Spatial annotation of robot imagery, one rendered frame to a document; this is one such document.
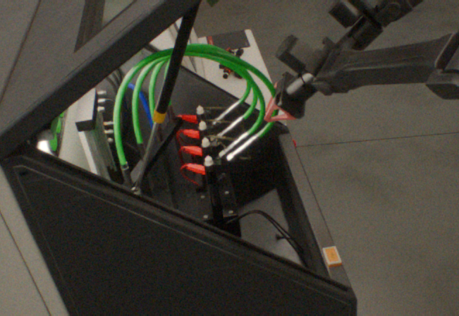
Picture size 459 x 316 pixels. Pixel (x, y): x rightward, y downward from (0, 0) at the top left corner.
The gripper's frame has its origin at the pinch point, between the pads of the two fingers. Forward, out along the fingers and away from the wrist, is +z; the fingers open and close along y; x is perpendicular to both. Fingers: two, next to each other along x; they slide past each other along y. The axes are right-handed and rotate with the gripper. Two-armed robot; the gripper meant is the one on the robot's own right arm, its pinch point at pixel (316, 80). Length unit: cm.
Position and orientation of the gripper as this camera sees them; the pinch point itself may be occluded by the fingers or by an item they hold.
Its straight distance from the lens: 142.2
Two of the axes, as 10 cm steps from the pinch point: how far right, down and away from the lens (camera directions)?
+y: -8.0, -5.3, -2.9
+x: -1.2, 6.1, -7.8
